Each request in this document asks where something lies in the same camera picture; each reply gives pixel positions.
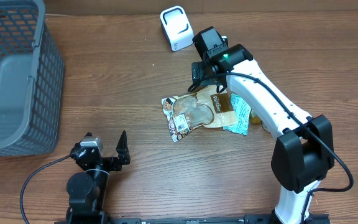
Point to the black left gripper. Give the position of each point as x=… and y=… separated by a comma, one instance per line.
x=121, y=150

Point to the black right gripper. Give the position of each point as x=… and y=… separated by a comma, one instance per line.
x=202, y=75

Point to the clear brown snack bag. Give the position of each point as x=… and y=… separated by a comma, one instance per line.
x=205, y=107

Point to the teal large tissue pack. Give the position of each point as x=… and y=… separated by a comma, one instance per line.
x=242, y=111

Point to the white red snack packet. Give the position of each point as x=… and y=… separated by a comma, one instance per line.
x=174, y=124

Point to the yellow oil bottle silver cap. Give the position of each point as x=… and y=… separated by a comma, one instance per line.
x=254, y=118

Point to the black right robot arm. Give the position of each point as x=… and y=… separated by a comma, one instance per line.
x=303, y=151

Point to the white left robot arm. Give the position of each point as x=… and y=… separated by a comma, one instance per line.
x=87, y=189

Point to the white barcode scanner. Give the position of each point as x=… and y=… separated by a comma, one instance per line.
x=176, y=28

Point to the grey plastic mesh basket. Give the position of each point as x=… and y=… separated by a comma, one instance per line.
x=32, y=72

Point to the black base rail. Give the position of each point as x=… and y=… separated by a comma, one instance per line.
x=197, y=220

